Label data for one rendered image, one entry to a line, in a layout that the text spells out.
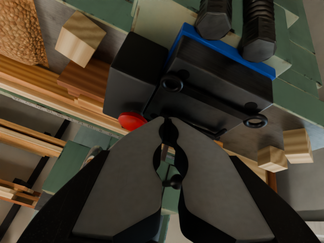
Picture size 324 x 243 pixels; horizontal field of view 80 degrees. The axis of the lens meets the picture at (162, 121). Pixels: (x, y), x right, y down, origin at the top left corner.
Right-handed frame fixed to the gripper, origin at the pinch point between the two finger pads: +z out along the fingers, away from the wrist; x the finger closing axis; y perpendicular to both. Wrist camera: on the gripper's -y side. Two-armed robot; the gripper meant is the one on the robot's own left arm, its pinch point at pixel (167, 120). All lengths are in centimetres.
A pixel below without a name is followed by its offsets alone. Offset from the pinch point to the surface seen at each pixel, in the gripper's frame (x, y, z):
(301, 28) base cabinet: 31.0, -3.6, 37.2
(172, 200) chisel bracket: 2.4, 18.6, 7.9
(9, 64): -26.3, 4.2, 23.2
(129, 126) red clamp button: -3.2, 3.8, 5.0
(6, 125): -145, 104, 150
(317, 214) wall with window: 107, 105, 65
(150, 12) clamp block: -1.5, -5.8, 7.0
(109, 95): -5.1, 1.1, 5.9
